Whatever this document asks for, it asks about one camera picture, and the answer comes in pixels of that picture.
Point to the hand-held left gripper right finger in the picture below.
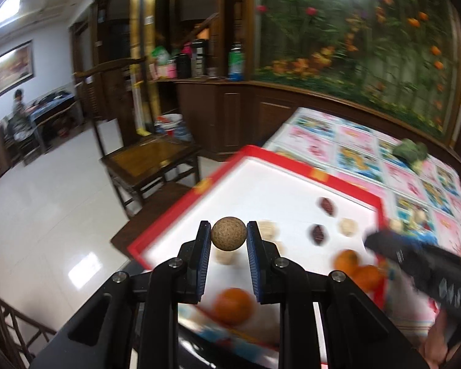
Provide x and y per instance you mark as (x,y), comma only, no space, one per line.
(254,263)

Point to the beige round food piece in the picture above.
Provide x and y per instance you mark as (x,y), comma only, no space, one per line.
(395,225)
(268,230)
(348,226)

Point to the pink container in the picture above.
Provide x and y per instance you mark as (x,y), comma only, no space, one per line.
(171,70)

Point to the red date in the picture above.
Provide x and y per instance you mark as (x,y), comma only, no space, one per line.
(326,205)
(318,234)

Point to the framed wall picture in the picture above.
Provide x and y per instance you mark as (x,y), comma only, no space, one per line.
(7,69)

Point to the brown cork ball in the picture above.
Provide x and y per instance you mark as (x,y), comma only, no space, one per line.
(229,234)

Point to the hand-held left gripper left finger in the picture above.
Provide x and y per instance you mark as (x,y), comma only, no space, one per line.
(204,261)

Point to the black and silver pitcher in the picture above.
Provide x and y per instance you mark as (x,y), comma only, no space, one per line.
(199,57)

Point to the gold pillar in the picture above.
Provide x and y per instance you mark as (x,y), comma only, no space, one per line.
(144,27)

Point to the red box with white inside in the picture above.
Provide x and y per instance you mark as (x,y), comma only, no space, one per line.
(276,184)

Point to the dark wooden cabinet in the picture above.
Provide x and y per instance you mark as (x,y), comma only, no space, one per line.
(238,111)

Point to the table with blue cloth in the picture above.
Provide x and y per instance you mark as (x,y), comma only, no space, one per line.
(50,102)

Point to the flower wall mural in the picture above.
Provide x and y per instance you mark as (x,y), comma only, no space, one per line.
(330,27)

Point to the dark wooden chair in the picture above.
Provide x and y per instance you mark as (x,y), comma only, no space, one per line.
(7,326)

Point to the ceiling light panel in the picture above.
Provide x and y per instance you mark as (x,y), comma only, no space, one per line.
(5,9)

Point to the green packet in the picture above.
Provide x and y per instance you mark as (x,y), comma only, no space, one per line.
(159,55)

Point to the fruit printed tablecloth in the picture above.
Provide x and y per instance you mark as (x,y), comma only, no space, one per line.
(407,184)

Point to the red and white bucket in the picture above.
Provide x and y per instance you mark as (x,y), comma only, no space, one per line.
(169,123)

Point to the green plastic bottle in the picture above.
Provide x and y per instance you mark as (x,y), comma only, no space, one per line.
(236,61)

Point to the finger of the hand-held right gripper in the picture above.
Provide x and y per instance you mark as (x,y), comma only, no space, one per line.
(392,255)
(407,243)

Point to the orange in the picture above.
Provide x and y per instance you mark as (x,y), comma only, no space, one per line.
(345,261)
(233,306)
(368,278)

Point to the green vegetable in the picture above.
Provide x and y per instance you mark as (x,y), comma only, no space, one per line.
(407,150)

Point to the person's right hand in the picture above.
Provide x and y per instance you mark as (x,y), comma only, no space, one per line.
(438,342)

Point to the black thermos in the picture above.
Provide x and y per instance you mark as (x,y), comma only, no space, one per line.
(183,65)

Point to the wooden armchair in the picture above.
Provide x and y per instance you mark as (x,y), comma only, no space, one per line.
(146,157)

